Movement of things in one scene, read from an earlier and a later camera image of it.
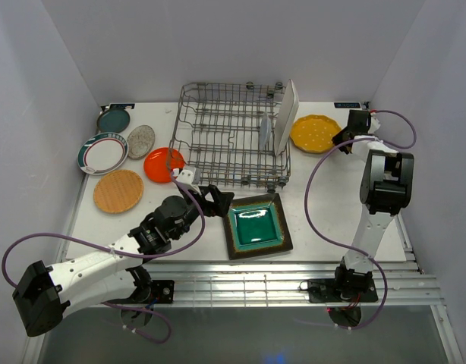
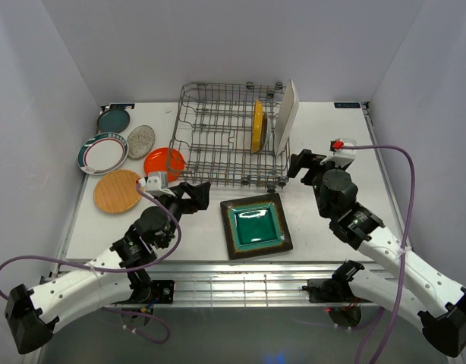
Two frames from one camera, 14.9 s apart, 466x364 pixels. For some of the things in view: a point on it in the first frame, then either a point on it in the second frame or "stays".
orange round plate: x=159 y=162 stays
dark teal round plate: x=114 y=120 stays
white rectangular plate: x=286 y=117 stays
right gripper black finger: x=347 y=149 -> x=307 y=180
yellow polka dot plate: x=313 y=133 -> x=259 y=127
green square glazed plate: x=256 y=226 stays
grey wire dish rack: x=226 y=132 stays
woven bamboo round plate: x=118 y=191 stays
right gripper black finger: x=341 y=136 -> x=298 y=161
